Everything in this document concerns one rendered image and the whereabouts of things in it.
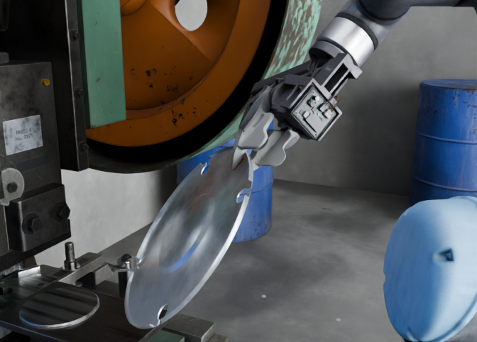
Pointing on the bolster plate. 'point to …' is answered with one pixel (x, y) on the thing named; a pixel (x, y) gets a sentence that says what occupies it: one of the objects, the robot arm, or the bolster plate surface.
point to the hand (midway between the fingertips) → (238, 163)
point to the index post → (125, 272)
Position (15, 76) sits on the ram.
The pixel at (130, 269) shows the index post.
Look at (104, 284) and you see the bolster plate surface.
